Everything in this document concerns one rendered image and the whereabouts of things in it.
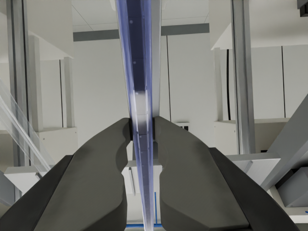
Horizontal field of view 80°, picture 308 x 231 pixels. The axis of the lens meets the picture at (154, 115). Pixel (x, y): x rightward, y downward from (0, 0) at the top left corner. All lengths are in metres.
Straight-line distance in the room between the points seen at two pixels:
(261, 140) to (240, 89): 0.25
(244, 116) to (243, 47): 0.21
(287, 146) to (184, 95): 1.62
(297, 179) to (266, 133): 0.26
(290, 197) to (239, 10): 0.53
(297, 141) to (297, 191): 0.15
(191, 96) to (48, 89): 1.59
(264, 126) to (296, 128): 0.32
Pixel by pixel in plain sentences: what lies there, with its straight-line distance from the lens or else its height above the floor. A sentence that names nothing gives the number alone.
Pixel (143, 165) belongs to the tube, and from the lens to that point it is 0.16.
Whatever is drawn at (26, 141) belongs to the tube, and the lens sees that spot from 0.21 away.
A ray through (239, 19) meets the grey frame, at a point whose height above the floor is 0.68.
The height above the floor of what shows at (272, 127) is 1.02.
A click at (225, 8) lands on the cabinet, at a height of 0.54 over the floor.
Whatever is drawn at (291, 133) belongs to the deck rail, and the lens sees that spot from 0.49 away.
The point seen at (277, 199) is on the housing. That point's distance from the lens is 0.65.
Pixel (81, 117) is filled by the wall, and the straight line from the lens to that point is 2.21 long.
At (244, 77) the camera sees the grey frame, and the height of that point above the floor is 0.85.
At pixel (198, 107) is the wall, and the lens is 2.05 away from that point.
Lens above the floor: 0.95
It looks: level
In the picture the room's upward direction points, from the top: 177 degrees clockwise
